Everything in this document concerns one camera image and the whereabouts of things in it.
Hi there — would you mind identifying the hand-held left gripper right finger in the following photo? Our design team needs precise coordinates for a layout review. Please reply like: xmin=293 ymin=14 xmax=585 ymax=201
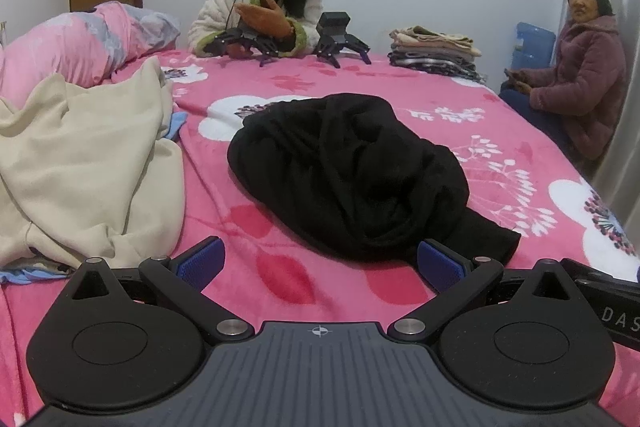
xmin=387 ymin=238 xmax=576 ymax=343

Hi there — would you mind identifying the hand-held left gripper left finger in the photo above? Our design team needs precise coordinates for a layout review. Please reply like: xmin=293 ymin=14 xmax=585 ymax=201
xmin=65 ymin=236 xmax=253 ymax=342

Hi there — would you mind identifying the black sweater with white print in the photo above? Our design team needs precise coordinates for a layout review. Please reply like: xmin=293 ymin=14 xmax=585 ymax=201
xmin=227 ymin=93 xmax=522 ymax=267

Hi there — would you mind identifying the cream fleece garment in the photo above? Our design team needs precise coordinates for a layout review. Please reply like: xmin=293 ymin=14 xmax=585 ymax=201
xmin=0 ymin=56 xmax=187 ymax=270

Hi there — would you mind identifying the stack of folded clothes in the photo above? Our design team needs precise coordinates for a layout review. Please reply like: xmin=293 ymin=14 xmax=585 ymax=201
xmin=389 ymin=26 xmax=488 ymax=84

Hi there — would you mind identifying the light blue cloth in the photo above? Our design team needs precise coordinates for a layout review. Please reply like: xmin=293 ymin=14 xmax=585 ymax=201
xmin=0 ymin=111 xmax=189 ymax=286

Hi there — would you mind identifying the pink floral blanket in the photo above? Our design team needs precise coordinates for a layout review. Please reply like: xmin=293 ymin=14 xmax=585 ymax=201
xmin=0 ymin=47 xmax=640 ymax=427

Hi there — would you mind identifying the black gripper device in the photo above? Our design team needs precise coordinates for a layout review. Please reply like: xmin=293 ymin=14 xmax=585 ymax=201
xmin=207 ymin=19 xmax=281 ymax=68
xmin=316 ymin=12 xmax=373 ymax=68

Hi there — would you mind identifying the pink and grey quilt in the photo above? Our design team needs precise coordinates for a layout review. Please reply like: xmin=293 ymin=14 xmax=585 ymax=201
xmin=0 ymin=2 xmax=181 ymax=108

